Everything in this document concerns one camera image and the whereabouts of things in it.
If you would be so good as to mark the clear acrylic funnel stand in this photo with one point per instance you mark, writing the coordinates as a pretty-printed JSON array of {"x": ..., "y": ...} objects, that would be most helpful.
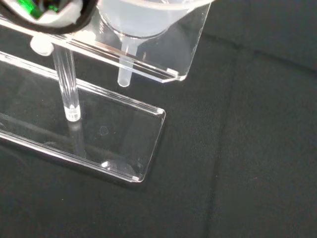
[{"x": 119, "y": 129}]

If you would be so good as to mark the black bench cloth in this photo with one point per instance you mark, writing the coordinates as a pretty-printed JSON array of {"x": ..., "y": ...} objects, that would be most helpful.
[{"x": 235, "y": 148}]

